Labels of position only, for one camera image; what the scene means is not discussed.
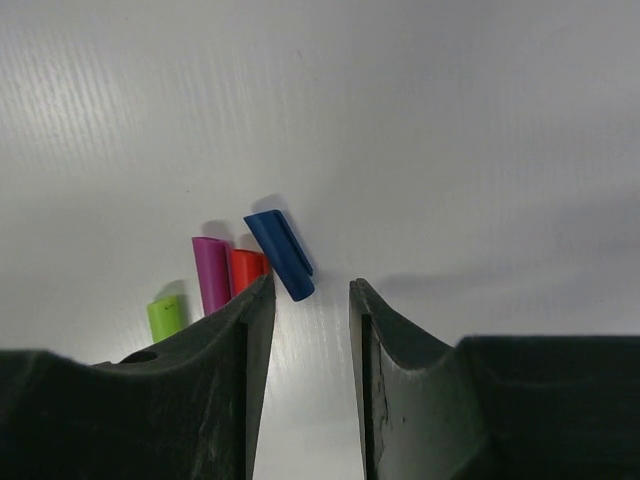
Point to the blue pen cap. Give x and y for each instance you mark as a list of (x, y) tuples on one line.
[(284, 252)]

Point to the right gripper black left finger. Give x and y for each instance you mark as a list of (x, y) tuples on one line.
[(188, 407)]

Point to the light green pen cap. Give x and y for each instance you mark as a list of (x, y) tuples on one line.
[(165, 317)]

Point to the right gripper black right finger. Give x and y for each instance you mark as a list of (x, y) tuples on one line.
[(491, 407)]

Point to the purple pen cap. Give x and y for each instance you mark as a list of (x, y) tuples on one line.
[(212, 258)]

